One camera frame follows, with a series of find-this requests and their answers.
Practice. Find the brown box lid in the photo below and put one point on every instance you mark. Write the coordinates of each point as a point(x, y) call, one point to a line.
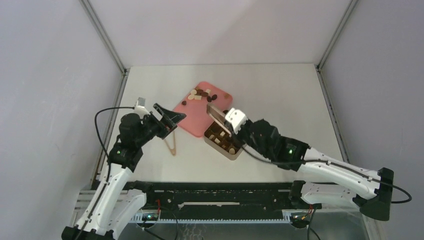
point(218, 116)

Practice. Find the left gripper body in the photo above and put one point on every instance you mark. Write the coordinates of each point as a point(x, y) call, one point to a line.
point(156, 127)

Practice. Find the gold chocolate box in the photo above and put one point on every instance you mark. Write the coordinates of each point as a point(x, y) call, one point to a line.
point(221, 141)

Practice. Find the pink plastic tray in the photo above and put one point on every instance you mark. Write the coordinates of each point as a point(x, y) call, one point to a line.
point(194, 106)

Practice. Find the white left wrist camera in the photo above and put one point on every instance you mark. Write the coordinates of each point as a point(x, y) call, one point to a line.
point(139, 107)

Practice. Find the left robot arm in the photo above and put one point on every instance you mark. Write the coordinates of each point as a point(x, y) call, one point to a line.
point(105, 217)

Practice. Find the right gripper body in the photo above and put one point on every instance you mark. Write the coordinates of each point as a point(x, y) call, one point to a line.
point(244, 135)

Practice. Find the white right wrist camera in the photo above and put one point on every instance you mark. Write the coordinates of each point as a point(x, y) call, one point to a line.
point(234, 119)

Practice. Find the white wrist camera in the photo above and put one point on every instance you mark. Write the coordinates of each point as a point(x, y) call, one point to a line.
point(139, 107)
point(234, 119)

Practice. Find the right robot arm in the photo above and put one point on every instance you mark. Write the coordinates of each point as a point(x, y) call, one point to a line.
point(373, 189)

